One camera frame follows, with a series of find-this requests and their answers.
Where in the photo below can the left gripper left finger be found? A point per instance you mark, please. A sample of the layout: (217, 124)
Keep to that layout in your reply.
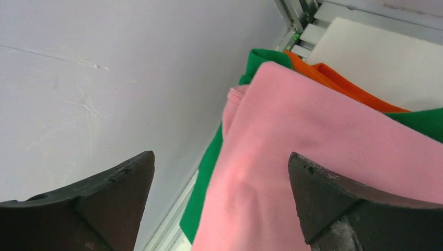
(101, 212)

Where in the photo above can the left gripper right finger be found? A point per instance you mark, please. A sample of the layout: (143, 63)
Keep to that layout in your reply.
(338, 213)

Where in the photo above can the pink t-shirt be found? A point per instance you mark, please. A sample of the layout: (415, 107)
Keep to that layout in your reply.
(249, 203)

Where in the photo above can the folded green t-shirt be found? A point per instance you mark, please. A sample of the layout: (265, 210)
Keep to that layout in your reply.
(427, 122)

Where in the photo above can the folded orange t-shirt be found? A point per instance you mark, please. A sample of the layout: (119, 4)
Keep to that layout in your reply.
(326, 76)

